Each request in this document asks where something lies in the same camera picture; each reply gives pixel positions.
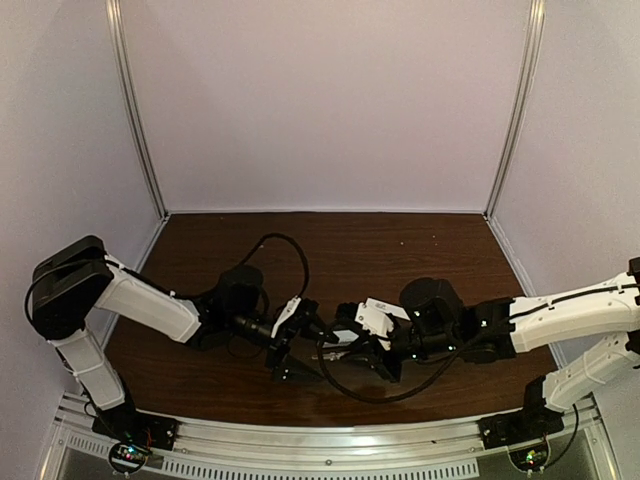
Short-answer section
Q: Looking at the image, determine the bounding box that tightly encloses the aluminium frame post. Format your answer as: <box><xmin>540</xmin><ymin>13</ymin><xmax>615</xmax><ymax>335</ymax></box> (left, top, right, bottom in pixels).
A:
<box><xmin>105</xmin><ymin>0</ymin><xmax>169</xmax><ymax>220</ymax></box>
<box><xmin>484</xmin><ymin>0</ymin><xmax>546</xmax><ymax>219</ymax></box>

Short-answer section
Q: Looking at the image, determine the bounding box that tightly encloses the right aluminium frame post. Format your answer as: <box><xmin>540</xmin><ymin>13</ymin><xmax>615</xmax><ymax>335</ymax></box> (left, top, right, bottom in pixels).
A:
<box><xmin>484</xmin><ymin>0</ymin><xmax>546</xmax><ymax>219</ymax></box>

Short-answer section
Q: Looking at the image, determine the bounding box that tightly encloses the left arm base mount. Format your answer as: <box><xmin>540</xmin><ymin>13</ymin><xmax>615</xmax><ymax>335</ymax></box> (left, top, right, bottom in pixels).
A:
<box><xmin>91</xmin><ymin>412</ymin><xmax>179</xmax><ymax>477</ymax></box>

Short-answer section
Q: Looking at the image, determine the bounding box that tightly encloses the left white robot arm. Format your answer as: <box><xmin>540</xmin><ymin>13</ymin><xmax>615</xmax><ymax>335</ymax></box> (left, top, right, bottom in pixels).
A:
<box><xmin>24</xmin><ymin>235</ymin><xmax>324</xmax><ymax>415</ymax></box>

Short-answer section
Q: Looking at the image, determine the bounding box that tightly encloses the front aluminium rail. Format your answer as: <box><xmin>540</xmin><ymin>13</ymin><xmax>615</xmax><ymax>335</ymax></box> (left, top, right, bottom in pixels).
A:
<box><xmin>35</xmin><ymin>394</ymin><xmax>622</xmax><ymax>479</ymax></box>

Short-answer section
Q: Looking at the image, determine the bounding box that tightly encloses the left black cable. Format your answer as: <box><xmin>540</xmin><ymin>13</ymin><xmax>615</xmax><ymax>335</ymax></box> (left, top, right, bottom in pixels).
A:
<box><xmin>169</xmin><ymin>233</ymin><xmax>310</xmax><ymax>301</ymax></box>

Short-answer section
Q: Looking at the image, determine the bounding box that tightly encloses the white remote control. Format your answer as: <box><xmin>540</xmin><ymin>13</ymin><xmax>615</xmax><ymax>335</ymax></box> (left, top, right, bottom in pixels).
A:
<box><xmin>322</xmin><ymin>330</ymin><xmax>358</xmax><ymax>362</ymax></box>

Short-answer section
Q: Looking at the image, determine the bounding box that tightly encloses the white remote back cover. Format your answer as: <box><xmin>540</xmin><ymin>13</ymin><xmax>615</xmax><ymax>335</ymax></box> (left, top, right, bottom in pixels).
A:
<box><xmin>366</xmin><ymin>298</ymin><xmax>409</xmax><ymax>320</ymax></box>

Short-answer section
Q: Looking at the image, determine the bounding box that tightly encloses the black cable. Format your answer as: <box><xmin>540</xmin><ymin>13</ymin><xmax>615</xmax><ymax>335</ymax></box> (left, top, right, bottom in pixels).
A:
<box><xmin>169</xmin><ymin>233</ymin><xmax>310</xmax><ymax>301</ymax></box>
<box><xmin>319</xmin><ymin>324</ymin><xmax>516</xmax><ymax>404</ymax></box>

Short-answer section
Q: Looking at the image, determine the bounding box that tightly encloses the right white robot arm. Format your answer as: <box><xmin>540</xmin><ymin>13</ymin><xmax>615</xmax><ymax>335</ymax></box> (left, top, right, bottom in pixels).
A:
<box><xmin>355</xmin><ymin>258</ymin><xmax>639</xmax><ymax>412</ymax></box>

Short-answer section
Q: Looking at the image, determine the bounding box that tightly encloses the left aluminium frame post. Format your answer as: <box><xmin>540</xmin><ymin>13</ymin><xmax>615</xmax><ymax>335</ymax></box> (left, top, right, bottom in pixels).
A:
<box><xmin>105</xmin><ymin>0</ymin><xmax>169</xmax><ymax>220</ymax></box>

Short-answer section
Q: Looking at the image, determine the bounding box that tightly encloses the right black cable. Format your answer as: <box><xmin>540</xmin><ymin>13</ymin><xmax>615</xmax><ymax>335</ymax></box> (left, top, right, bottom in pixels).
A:
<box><xmin>319</xmin><ymin>324</ymin><xmax>516</xmax><ymax>404</ymax></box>

